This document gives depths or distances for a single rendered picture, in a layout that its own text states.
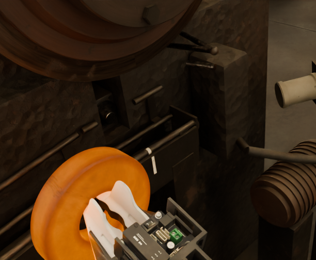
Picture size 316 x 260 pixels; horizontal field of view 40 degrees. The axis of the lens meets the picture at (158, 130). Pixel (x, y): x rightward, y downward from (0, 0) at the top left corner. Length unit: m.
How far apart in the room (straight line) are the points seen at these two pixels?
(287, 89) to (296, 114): 1.15
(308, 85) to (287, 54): 1.67
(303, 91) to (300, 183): 0.20
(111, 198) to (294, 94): 0.59
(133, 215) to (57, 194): 0.09
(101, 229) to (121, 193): 0.04
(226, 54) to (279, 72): 1.60
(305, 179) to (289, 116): 1.13
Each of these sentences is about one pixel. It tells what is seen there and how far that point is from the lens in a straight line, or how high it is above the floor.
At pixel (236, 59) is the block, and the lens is 0.88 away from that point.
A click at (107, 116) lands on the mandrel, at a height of 0.75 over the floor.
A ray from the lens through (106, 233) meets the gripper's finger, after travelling 0.48.
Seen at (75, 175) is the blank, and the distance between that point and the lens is 0.47.
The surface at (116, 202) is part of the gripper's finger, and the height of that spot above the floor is 0.85.
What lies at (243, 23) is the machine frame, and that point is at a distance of 1.04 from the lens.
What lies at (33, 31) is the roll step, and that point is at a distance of 0.56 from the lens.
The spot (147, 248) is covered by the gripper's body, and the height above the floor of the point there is 0.88.
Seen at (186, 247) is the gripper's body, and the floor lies 0.88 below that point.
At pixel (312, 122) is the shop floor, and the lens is 2.10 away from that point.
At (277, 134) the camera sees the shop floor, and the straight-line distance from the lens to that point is 2.01.
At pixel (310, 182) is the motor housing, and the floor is 0.51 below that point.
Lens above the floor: 1.20
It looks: 35 degrees down
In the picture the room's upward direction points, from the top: 8 degrees counter-clockwise
